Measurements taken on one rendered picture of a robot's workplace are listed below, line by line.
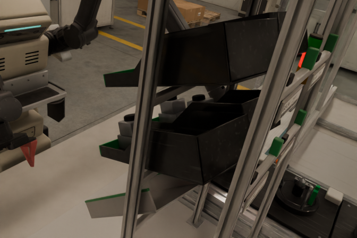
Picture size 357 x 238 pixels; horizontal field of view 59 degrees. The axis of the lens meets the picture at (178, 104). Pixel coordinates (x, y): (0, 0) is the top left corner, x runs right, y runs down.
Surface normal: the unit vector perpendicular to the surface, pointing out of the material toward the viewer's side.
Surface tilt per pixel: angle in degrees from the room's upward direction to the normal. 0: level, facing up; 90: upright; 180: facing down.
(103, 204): 90
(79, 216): 0
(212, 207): 90
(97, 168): 0
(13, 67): 98
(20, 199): 0
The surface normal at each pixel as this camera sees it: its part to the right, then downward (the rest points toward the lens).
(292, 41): -0.57, 0.30
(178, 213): 0.17, -0.87
